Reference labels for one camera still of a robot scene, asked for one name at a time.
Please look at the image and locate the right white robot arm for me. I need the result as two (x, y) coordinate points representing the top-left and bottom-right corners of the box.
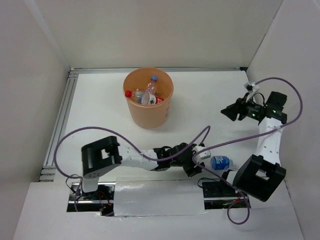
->
(218, 91), (288, 202)

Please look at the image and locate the aluminium frame rail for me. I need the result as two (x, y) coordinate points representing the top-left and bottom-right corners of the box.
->
(68, 66), (248, 76)
(38, 70), (79, 182)

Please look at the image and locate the clear bottle red label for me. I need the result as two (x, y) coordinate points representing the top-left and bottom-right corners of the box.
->
(124, 90), (164, 106)

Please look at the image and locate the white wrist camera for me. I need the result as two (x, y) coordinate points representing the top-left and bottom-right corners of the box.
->
(244, 81), (260, 102)
(192, 145), (211, 162)

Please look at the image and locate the aluminium frame rail left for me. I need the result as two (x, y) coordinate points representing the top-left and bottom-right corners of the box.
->
(38, 70), (79, 182)

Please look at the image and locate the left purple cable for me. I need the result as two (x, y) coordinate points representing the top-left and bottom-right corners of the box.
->
(53, 125), (211, 213)

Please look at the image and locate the aluminium frame rail back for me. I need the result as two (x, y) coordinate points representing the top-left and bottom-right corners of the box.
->
(68, 66), (248, 76)

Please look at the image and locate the blue label bottle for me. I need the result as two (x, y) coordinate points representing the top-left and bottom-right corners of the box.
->
(210, 155), (234, 171)

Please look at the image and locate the orange plastic bin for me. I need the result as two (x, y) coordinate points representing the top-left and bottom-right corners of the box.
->
(123, 67), (174, 129)

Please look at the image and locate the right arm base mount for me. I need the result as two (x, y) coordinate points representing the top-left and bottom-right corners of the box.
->
(197, 177), (247, 210)

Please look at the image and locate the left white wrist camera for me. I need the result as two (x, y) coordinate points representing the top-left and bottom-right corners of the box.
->
(192, 145), (211, 162)

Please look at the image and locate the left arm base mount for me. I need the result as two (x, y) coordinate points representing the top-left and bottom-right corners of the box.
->
(65, 178), (116, 217)

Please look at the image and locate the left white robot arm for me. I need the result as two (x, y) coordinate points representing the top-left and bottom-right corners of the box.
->
(80, 136), (205, 200)

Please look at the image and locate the clear bottle blue cap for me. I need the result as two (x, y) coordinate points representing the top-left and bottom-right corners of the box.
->
(141, 75), (158, 105)

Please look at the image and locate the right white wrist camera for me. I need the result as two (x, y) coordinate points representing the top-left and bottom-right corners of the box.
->
(244, 81), (260, 102)

